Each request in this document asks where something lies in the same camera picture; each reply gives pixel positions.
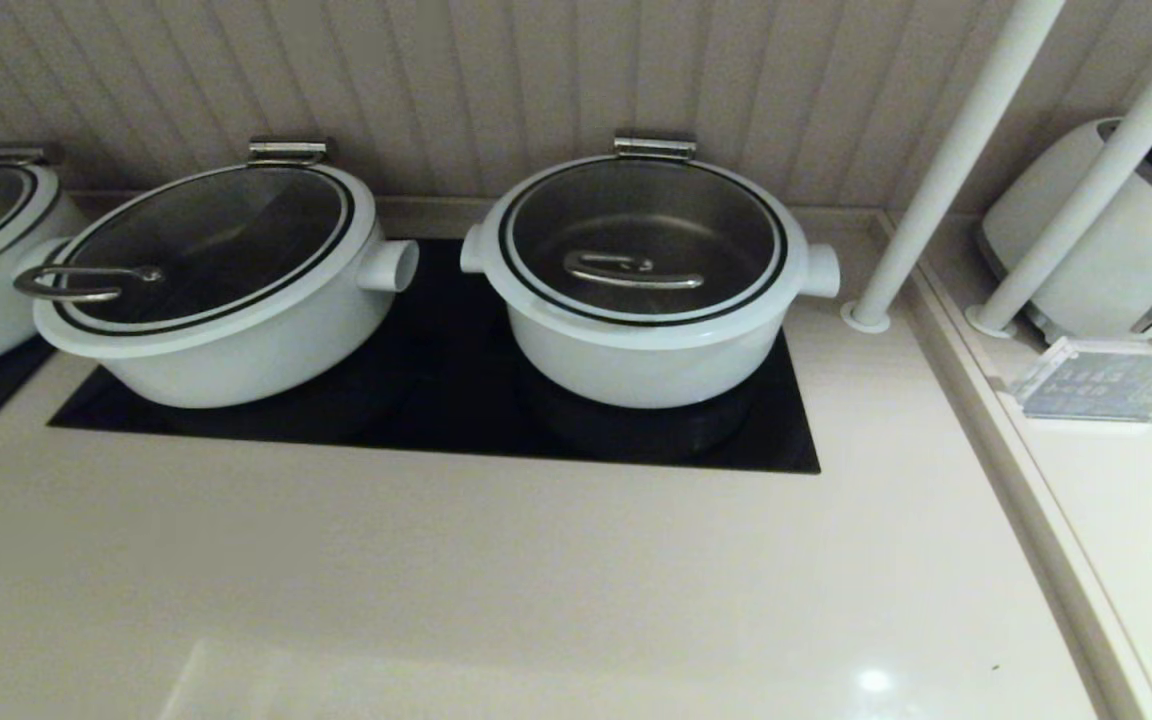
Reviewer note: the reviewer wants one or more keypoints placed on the glass lid with white rim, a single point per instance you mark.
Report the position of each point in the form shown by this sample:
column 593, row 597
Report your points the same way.
column 636, row 200

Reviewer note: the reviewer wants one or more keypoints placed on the white pot middle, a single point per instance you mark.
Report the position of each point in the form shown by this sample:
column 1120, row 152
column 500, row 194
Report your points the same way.
column 206, row 230

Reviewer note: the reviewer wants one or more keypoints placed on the large black induction cooktop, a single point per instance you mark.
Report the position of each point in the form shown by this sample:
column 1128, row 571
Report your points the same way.
column 456, row 400

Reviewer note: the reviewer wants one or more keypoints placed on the white support pole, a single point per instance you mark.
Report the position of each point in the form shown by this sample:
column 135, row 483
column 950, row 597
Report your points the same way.
column 1086, row 190
column 946, row 170

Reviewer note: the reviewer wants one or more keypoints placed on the clear acrylic sign holder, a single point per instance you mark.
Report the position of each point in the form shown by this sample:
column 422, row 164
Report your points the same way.
column 1106, row 385

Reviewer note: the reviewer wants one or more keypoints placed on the white toaster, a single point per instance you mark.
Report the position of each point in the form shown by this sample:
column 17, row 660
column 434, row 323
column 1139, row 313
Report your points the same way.
column 1126, row 260

